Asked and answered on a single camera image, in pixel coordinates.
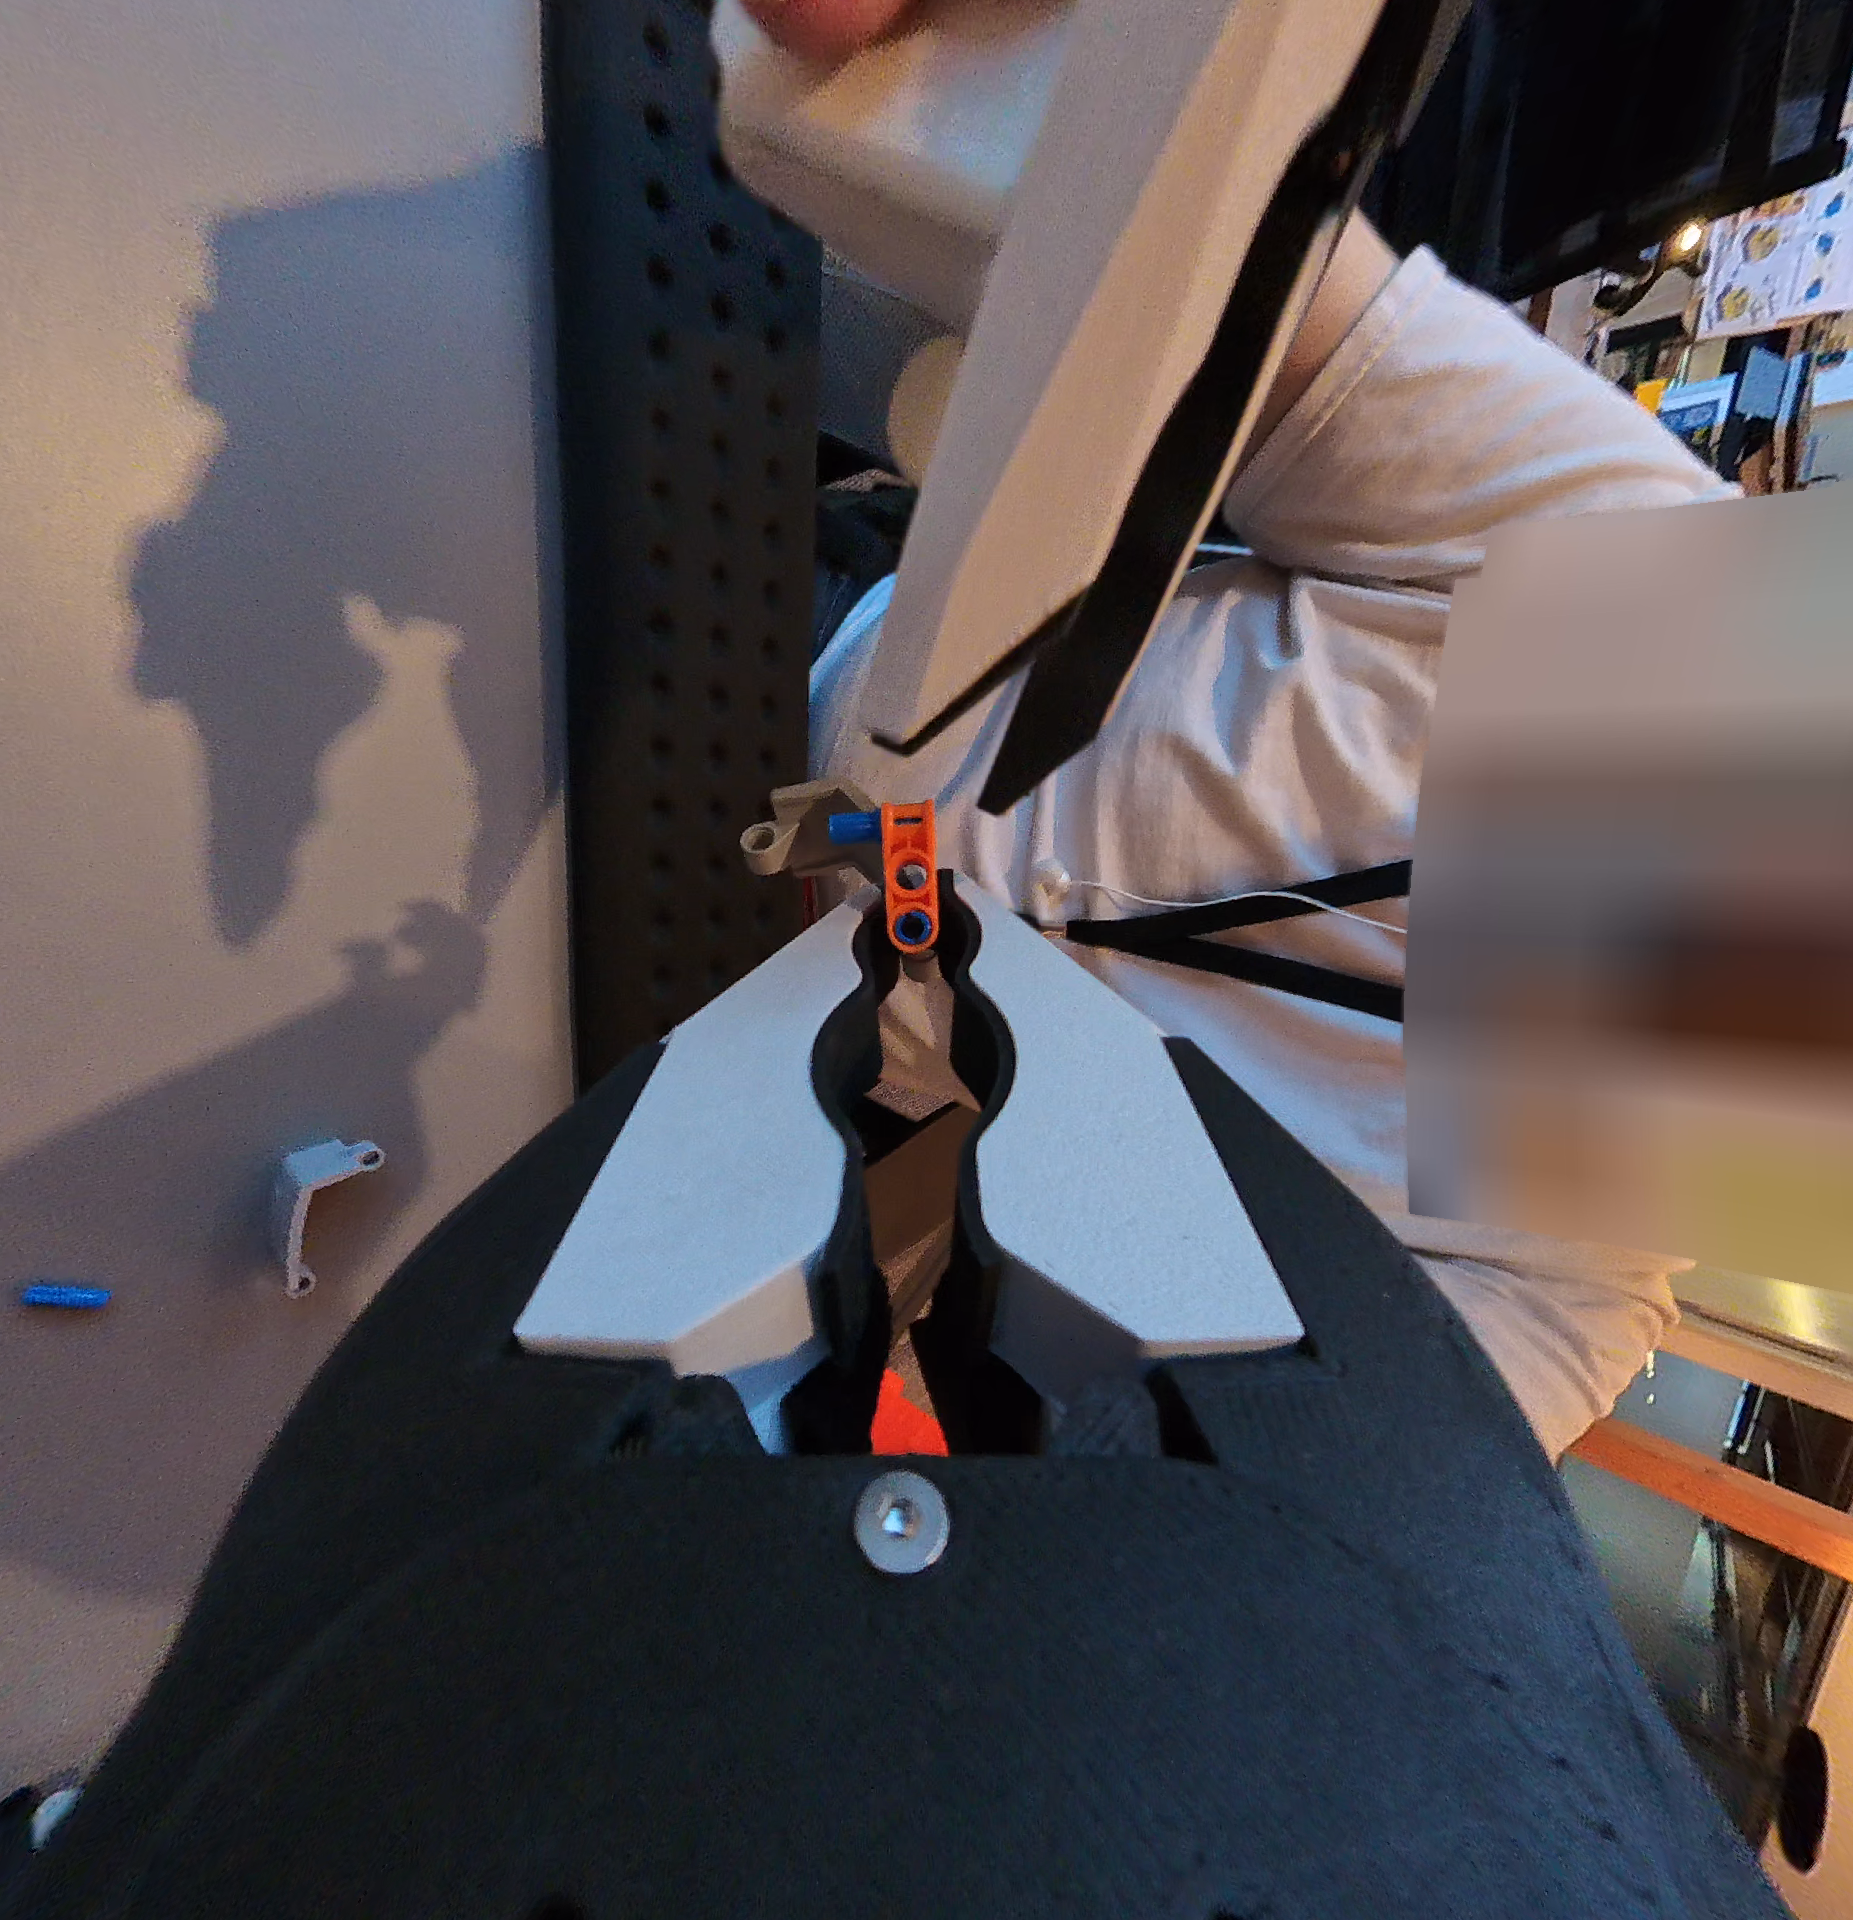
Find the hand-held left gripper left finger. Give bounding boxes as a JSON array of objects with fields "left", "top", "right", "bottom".
[{"left": 513, "top": 884, "right": 890, "bottom": 1454}]

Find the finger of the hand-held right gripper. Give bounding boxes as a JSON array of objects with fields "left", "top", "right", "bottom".
[
  {"left": 975, "top": 0, "right": 1481, "bottom": 817},
  {"left": 867, "top": 0, "right": 1392, "bottom": 756}
]

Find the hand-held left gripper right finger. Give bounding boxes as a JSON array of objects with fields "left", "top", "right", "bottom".
[{"left": 948, "top": 882, "right": 1306, "bottom": 1451}]

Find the orange connector piece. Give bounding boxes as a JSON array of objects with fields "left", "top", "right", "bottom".
[{"left": 874, "top": 798, "right": 947, "bottom": 958}]

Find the grey curved building piece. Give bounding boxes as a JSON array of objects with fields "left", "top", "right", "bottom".
[
  {"left": 271, "top": 1137, "right": 389, "bottom": 1302},
  {"left": 738, "top": 777, "right": 990, "bottom": 1125}
]

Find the person's right hand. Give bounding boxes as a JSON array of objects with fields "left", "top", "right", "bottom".
[{"left": 747, "top": 0, "right": 931, "bottom": 67}]

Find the black perforated chair armrest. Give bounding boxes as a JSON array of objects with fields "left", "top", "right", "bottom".
[{"left": 541, "top": 0, "right": 826, "bottom": 1090}]

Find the black chest strap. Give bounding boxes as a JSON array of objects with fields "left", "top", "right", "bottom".
[{"left": 1065, "top": 859, "right": 1415, "bottom": 1026}]

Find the thin white cable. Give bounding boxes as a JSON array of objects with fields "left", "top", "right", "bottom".
[{"left": 1016, "top": 854, "right": 1411, "bottom": 940}]

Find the wall poster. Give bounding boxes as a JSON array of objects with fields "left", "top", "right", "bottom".
[{"left": 1699, "top": 126, "right": 1853, "bottom": 340}]

